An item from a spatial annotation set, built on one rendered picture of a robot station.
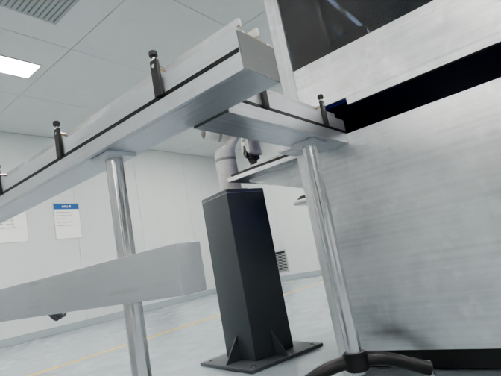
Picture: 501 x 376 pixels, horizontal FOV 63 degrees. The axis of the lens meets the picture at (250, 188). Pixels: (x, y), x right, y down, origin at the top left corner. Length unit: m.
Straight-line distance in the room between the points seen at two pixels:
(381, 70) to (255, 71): 0.82
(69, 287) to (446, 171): 1.24
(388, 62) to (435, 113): 0.25
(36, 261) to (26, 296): 4.98
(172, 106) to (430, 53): 0.93
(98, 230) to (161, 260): 6.14
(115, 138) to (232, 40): 0.43
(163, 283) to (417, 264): 0.87
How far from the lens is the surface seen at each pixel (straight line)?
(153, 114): 1.01
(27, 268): 6.56
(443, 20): 1.58
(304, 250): 8.21
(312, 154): 1.41
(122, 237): 1.17
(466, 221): 1.46
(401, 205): 1.51
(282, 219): 8.43
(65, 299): 1.40
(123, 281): 1.14
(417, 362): 1.47
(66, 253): 6.82
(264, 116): 1.14
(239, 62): 0.84
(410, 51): 1.58
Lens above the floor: 0.47
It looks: 10 degrees up
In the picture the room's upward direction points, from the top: 11 degrees counter-clockwise
